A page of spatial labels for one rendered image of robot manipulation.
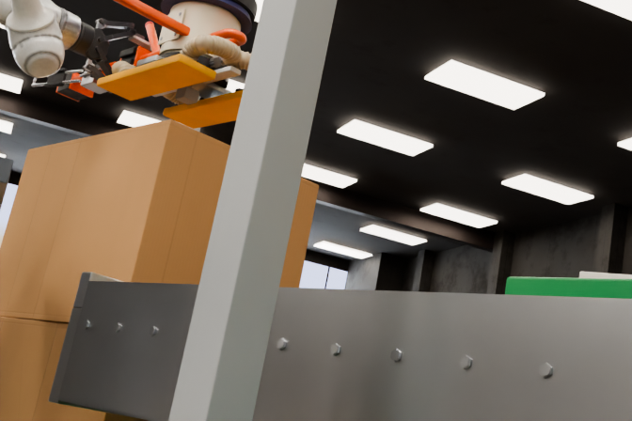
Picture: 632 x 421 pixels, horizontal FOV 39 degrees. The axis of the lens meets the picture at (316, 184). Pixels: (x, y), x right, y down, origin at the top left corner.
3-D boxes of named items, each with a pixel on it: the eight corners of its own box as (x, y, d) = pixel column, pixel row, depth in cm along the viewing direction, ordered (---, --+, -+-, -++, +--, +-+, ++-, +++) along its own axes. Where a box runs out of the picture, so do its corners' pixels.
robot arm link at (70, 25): (38, 45, 217) (60, 54, 220) (55, 38, 210) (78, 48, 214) (48, 11, 219) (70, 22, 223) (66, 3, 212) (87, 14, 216)
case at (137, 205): (283, 368, 185) (320, 184, 196) (118, 327, 160) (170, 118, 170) (128, 350, 229) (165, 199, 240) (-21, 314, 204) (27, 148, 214)
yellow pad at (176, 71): (215, 80, 193) (220, 58, 194) (178, 61, 187) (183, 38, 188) (131, 101, 218) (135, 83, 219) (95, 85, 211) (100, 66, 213)
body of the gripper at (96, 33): (70, 22, 222) (102, 38, 228) (61, 53, 220) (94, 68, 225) (85, 15, 216) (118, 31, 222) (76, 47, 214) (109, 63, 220)
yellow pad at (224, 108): (280, 112, 205) (285, 92, 206) (247, 95, 199) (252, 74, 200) (193, 129, 230) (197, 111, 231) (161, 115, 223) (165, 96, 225)
